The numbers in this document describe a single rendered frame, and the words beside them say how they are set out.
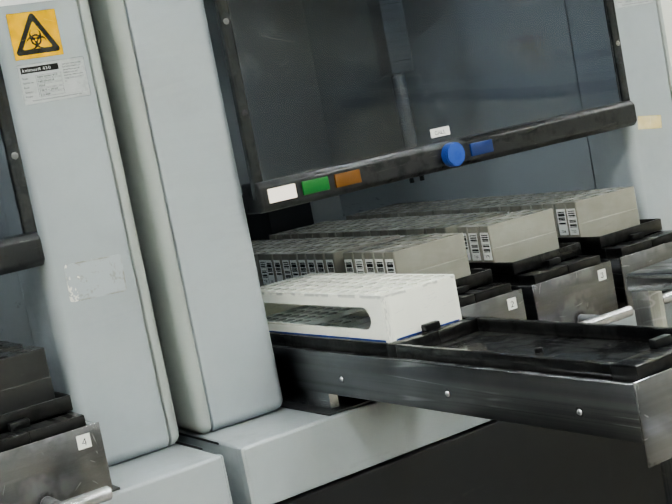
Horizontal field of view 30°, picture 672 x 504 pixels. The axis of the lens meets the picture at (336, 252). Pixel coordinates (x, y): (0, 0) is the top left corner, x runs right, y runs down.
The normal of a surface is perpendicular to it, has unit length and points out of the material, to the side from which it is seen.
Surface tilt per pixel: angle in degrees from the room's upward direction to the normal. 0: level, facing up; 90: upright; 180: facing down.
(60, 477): 90
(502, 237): 90
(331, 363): 90
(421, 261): 90
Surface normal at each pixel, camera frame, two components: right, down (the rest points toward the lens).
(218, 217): 0.54, -0.01
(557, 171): -0.82, 0.22
